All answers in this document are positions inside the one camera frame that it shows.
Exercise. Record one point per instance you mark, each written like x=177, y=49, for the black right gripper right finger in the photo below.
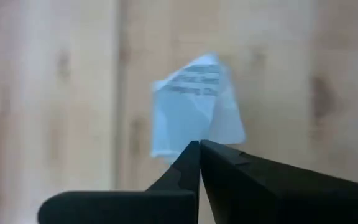
x=259, y=186

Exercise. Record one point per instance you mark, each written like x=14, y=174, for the white printed paper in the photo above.
x=194, y=109

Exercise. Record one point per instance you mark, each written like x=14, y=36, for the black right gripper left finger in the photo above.
x=172, y=186

